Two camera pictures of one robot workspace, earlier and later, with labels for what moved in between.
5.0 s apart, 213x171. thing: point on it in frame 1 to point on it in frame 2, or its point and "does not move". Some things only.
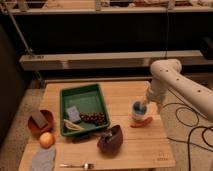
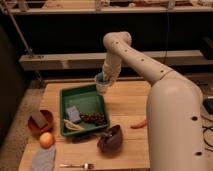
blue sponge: (73, 113) does not move
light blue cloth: (43, 159) does not move
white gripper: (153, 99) to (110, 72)
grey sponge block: (39, 119) does not move
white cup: (138, 117) to (101, 88)
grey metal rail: (108, 60) does not move
